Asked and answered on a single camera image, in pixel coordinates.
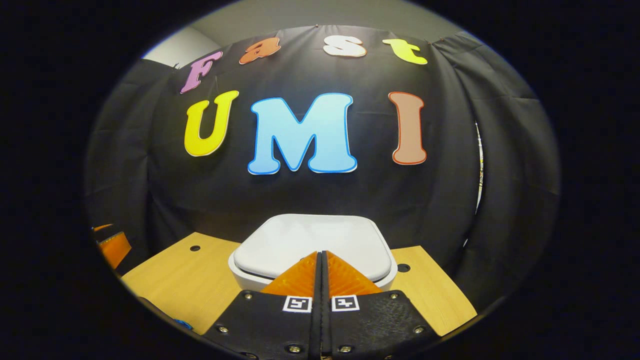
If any white desktop garbage bin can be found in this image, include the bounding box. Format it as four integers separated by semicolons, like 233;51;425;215
228;213;399;293

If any black backdrop cloth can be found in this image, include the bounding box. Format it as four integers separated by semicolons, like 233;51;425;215
82;25;561;311

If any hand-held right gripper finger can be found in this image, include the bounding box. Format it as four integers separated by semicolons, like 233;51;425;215
202;250;323;360
321;250;441;360

